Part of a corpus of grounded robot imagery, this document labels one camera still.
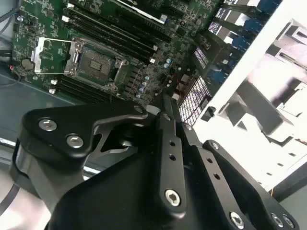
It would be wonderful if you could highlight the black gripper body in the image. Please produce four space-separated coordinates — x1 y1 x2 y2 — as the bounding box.
49 148 231 230

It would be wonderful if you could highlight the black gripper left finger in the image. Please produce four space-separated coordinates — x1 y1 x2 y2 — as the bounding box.
11 94 189 218

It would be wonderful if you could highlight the metal socket cover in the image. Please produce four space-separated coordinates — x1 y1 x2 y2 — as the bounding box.
31 36 81 75

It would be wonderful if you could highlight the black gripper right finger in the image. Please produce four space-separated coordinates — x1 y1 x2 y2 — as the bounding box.
170 97 301 230

